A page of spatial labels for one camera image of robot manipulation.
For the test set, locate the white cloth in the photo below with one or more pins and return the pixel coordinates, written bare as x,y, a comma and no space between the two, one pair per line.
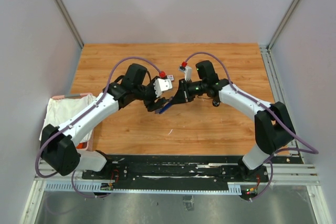
60,111

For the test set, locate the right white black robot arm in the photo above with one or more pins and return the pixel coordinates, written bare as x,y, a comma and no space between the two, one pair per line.
272,123

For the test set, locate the blue black stapler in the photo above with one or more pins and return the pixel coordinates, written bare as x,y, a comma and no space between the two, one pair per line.
164,108

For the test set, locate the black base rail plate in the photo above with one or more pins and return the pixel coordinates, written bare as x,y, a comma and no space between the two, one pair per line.
170,171

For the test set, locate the small black clip object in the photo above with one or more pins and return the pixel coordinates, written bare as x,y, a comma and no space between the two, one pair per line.
216,103

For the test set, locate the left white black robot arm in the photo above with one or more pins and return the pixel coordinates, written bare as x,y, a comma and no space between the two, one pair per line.
58,143

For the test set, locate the white slotted cable duct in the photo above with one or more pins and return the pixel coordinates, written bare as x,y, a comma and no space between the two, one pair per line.
103,188

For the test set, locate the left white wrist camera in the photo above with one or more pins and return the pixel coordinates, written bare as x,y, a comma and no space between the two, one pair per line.
161,86

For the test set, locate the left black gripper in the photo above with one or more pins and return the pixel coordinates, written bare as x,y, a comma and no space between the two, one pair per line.
151,105

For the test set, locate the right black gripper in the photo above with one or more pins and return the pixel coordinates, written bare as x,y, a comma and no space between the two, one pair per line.
182,95

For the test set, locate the red white staple box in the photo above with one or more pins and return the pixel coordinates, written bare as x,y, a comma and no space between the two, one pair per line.
170,77

